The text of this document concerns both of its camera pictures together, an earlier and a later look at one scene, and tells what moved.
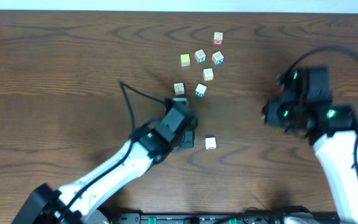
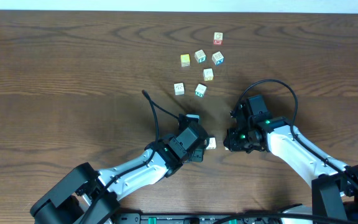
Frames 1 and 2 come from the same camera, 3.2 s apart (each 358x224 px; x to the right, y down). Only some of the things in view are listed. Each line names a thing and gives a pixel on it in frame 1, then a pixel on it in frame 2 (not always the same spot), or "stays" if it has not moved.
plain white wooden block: [179, 88] stays
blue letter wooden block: [217, 58] stays
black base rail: [157, 218] stays
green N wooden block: [201, 89] stays
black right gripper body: [287, 112] to [242, 140]
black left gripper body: [188, 142] to [200, 159]
